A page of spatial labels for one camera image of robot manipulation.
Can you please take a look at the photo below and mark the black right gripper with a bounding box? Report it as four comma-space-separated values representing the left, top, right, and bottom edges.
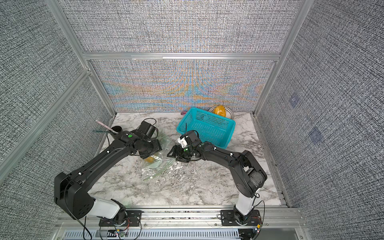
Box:
166, 144, 196, 162

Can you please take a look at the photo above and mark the yellow toy pineapple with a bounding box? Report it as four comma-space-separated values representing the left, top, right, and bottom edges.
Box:
144, 155, 161, 164

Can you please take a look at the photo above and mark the clear zip-top bag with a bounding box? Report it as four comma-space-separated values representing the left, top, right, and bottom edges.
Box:
141, 132, 175, 181

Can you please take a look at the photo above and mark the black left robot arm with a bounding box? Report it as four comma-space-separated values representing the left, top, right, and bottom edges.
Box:
54, 131, 172, 225

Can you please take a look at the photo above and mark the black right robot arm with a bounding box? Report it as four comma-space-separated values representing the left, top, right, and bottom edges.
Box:
167, 141, 268, 226

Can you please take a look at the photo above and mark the teal plastic perforated basket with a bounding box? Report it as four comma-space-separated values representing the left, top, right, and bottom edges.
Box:
177, 108, 236, 149

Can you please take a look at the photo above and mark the green pen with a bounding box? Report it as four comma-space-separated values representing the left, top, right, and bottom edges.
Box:
92, 130, 114, 134

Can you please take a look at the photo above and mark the orange round fruit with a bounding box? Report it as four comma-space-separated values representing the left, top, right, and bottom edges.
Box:
213, 105, 227, 117

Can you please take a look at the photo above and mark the patterned black white bowl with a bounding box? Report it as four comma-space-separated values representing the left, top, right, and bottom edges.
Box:
208, 105, 235, 120

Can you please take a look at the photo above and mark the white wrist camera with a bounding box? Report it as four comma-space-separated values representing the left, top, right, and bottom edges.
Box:
177, 135, 189, 149

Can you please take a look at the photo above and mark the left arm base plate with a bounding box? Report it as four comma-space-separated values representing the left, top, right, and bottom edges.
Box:
99, 210, 143, 227

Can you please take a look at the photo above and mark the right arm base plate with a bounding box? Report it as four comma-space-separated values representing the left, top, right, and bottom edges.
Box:
218, 210, 263, 228

